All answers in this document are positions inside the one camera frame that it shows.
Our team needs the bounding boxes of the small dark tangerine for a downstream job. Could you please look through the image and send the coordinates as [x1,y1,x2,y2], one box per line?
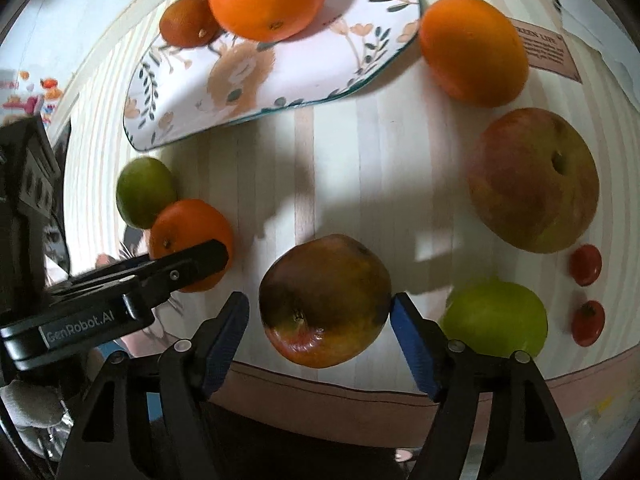
[159,0,223,48]

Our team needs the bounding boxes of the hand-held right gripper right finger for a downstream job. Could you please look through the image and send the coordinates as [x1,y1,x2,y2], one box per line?
[391,292,583,480]

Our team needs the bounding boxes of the large pale red apple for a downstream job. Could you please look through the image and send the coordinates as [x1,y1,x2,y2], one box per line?
[467,107,600,253]

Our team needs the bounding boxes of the brown printed label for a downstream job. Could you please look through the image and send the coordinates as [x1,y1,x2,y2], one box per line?
[507,17,583,83]

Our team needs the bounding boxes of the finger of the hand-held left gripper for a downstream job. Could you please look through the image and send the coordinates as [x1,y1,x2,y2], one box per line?
[45,252,153,295]
[122,239,230,320]

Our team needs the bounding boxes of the small green apple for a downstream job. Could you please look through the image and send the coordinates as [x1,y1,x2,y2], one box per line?
[116,156,178,230]

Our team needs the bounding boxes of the bright orange tangerine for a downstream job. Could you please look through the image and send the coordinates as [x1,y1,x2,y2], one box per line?
[148,199,235,293]

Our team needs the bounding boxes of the colourful wall sticker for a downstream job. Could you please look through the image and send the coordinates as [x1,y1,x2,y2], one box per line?
[0,72,63,128]

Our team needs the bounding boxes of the person's left forearm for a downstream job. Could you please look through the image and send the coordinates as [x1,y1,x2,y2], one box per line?
[0,377,63,428]

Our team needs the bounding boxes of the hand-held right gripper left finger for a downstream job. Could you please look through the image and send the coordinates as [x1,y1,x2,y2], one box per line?
[60,291,251,480]

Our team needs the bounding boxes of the dark red apple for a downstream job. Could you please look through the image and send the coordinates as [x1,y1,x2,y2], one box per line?
[258,234,392,368]

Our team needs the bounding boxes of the white folded cloth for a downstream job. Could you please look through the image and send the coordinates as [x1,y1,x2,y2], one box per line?
[555,0,640,111]

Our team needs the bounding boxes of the floral print plate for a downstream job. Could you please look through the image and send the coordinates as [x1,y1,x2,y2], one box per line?
[123,0,426,152]

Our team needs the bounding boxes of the cherry tomato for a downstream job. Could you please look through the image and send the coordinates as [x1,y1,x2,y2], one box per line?
[571,300,606,347]
[569,244,603,287]

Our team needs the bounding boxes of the large green apple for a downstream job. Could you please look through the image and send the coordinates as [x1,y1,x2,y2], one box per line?
[440,280,548,361]

